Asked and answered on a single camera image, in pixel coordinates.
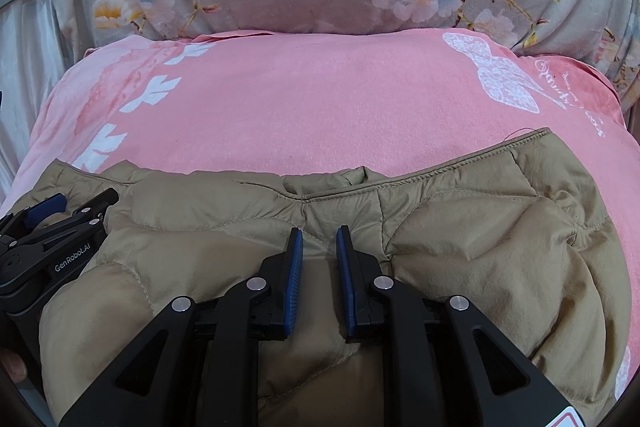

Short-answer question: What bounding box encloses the person's left hand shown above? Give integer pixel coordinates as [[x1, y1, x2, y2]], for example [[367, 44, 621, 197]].
[[0, 348, 29, 383]]

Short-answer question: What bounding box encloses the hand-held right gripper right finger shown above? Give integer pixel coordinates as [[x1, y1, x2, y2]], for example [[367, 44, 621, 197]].
[[336, 225, 576, 427]]

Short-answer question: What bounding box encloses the white satin curtain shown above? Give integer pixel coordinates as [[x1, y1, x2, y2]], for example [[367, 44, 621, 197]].
[[0, 0, 68, 192]]

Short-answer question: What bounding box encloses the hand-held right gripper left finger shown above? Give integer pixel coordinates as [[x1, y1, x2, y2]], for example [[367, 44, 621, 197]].
[[60, 228, 304, 427]]

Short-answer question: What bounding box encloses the tan quilted jacket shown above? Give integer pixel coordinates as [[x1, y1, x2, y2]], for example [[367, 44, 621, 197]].
[[2, 127, 632, 427]]

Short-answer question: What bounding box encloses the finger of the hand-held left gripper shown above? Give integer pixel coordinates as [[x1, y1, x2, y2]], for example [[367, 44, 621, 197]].
[[20, 188, 120, 248], [0, 193, 68, 238]]

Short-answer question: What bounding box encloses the pink printed blanket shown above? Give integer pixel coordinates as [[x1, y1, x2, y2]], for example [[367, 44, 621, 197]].
[[0, 29, 635, 413]]

